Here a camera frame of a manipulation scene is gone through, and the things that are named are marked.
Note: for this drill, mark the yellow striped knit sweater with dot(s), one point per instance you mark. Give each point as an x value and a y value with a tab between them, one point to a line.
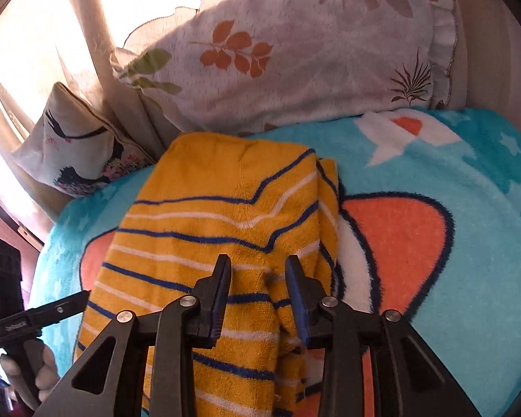
257	202

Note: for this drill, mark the bird print cushion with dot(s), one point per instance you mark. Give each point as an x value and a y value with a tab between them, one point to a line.
73	149

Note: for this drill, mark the left hand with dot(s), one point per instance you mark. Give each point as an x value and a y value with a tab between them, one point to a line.
43	377

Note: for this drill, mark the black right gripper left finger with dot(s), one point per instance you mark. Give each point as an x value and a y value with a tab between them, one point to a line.
152	351

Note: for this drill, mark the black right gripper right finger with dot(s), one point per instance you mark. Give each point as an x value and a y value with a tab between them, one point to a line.
408	378

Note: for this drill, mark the floral white bed pillow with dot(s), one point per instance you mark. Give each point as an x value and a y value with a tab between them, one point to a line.
247	66

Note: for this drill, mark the pink wooden cabinet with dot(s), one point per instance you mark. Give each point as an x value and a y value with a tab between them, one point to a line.
28	254

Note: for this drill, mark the beige curtain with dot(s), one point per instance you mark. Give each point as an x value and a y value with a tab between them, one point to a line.
76	43

